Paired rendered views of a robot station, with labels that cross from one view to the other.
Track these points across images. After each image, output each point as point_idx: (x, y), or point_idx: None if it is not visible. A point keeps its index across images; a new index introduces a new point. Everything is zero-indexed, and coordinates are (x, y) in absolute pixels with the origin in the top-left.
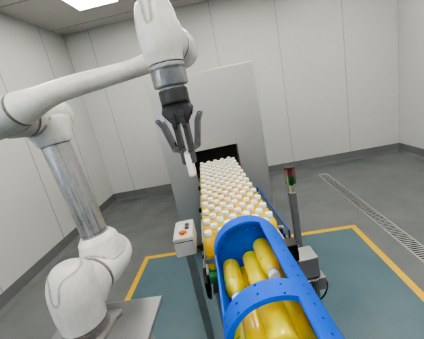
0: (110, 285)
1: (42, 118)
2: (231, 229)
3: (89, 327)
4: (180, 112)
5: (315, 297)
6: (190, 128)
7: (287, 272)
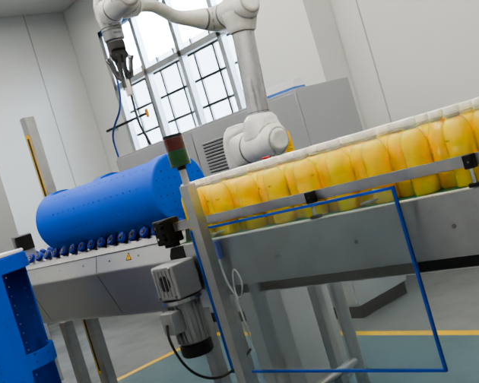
0: (240, 157)
1: (218, 18)
2: None
3: None
4: None
5: (87, 192)
6: (118, 66)
7: (103, 178)
